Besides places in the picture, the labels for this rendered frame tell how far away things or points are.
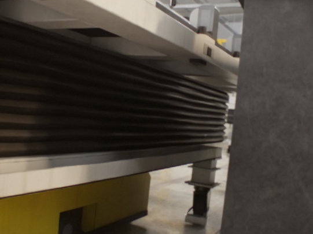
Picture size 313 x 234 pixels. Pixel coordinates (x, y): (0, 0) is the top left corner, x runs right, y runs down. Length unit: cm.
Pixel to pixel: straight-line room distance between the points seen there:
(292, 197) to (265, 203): 6
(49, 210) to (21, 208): 14
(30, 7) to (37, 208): 69
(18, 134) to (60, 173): 16
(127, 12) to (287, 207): 55
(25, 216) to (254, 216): 76
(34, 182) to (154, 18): 47
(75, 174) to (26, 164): 14
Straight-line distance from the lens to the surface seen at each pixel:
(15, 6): 103
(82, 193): 152
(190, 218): 207
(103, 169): 108
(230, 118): 635
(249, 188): 88
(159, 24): 95
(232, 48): 192
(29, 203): 131
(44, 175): 89
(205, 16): 147
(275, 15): 90
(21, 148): 103
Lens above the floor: 59
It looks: 1 degrees up
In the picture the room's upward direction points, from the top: 6 degrees clockwise
